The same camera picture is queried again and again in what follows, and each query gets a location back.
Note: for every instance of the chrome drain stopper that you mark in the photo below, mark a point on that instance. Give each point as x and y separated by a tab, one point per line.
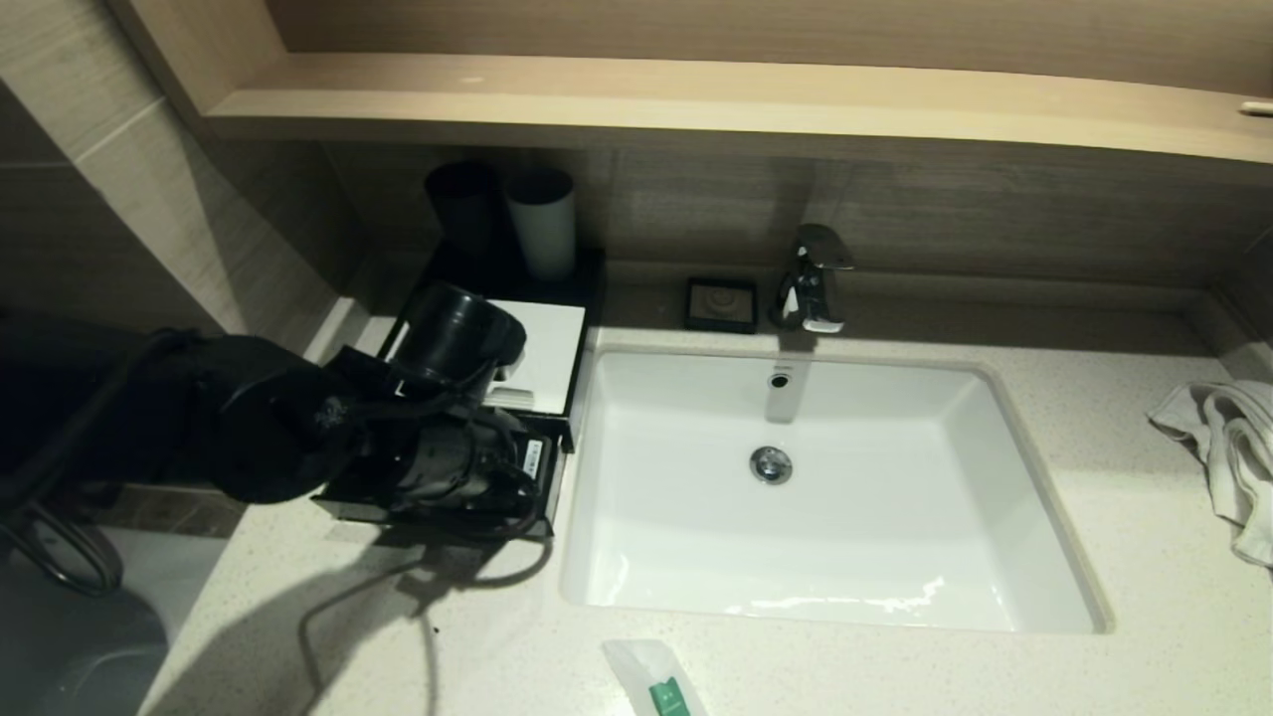
771	465

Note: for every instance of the light wooden shelf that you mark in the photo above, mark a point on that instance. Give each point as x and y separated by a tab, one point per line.
696	99

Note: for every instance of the black square soap dish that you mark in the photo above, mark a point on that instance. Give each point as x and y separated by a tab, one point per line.
689	310

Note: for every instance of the grey cup with dark rim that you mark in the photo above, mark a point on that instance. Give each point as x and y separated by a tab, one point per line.
545	239

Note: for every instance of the white packet with green label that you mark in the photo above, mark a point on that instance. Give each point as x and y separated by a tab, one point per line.
651	676

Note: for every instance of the small white item on shelf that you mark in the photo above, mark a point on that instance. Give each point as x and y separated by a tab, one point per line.
1255	107

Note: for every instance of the white ceramic sink basin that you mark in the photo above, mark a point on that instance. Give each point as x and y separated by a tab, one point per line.
845	537

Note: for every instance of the white crumpled towel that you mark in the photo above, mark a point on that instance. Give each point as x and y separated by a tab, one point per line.
1233	447

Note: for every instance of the black tapered cup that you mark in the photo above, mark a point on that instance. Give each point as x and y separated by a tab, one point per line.
462	214

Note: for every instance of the white card sheet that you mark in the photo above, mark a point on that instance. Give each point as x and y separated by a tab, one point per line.
552	348

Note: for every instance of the chrome faucet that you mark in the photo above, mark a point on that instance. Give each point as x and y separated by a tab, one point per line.
811	268

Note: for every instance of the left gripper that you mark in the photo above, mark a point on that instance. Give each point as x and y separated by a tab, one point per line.
532	462

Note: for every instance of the black amenity box with drawer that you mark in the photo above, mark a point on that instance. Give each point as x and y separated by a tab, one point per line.
587	278

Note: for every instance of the round grey soap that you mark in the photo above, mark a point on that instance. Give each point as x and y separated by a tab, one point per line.
721	301

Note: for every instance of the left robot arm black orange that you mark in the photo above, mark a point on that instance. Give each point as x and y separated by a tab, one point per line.
259	418

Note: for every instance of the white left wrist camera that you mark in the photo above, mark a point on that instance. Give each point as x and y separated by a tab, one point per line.
509	398

